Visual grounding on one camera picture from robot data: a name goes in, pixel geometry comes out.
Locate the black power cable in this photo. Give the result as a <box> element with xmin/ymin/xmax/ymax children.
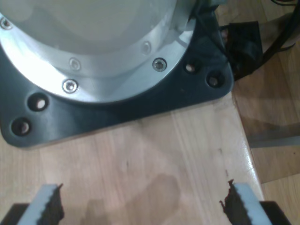
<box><xmin>257</xmin><ymin>0</ymin><xmax>300</xmax><ymax>71</ymax></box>

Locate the grey metal bar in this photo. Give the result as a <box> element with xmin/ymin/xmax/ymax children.
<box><xmin>248</xmin><ymin>130</ymin><xmax>300</xmax><ymax>149</ymax></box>

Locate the small black box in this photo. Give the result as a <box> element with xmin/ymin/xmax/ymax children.
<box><xmin>221</xmin><ymin>21</ymin><xmax>263</xmax><ymax>80</ymax></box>

